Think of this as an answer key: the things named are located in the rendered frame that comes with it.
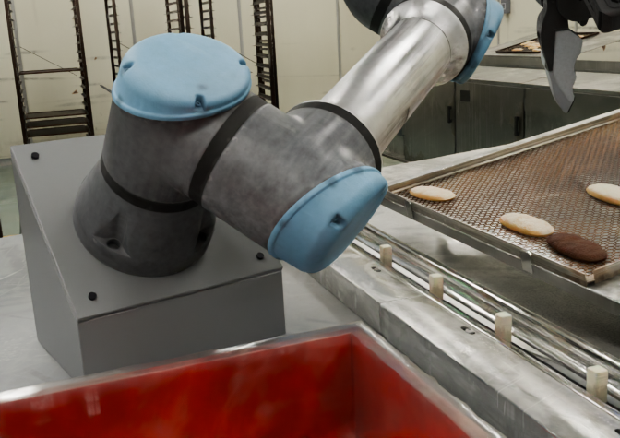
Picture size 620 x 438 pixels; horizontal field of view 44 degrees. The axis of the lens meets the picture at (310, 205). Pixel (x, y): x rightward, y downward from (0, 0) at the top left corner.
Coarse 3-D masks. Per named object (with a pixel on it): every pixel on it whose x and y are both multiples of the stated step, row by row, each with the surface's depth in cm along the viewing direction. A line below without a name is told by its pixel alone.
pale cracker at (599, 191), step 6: (594, 186) 104; (600, 186) 104; (606, 186) 103; (612, 186) 103; (618, 186) 102; (588, 192) 104; (594, 192) 103; (600, 192) 102; (606, 192) 101; (612, 192) 100; (618, 192) 100; (600, 198) 101; (606, 198) 100; (612, 198) 99; (618, 198) 98; (618, 204) 98
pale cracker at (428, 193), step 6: (420, 186) 122; (426, 186) 121; (432, 186) 120; (414, 192) 121; (420, 192) 119; (426, 192) 118; (432, 192) 118; (438, 192) 117; (444, 192) 116; (450, 192) 116; (426, 198) 118; (432, 198) 116; (438, 198) 116; (444, 198) 115; (450, 198) 115
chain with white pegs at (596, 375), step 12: (384, 252) 102; (432, 276) 90; (432, 288) 90; (444, 300) 90; (504, 312) 78; (504, 324) 77; (504, 336) 77; (540, 360) 73; (588, 372) 65; (600, 372) 64; (576, 384) 68; (588, 384) 65; (600, 384) 64; (600, 396) 64
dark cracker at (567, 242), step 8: (552, 240) 90; (560, 240) 89; (568, 240) 89; (576, 240) 88; (584, 240) 88; (560, 248) 88; (568, 248) 87; (576, 248) 86; (584, 248) 86; (592, 248) 85; (600, 248) 85; (568, 256) 87; (576, 256) 85; (584, 256) 84; (592, 256) 84; (600, 256) 84
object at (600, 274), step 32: (576, 128) 135; (608, 128) 134; (480, 160) 130; (512, 160) 128; (576, 160) 121; (608, 160) 117; (512, 192) 113; (544, 192) 110; (448, 224) 105; (480, 224) 103; (576, 224) 95; (544, 256) 85
